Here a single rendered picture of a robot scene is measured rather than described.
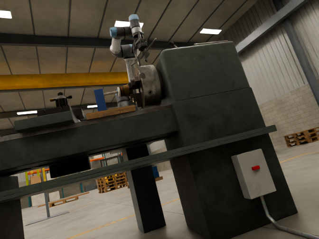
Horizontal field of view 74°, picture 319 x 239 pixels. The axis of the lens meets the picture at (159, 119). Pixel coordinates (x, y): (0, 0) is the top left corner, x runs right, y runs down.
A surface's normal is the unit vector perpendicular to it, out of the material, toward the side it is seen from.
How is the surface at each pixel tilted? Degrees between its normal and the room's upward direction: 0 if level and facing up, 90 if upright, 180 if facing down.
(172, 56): 90
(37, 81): 90
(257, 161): 90
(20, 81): 90
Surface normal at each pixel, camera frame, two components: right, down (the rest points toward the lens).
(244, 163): 0.18, -0.26
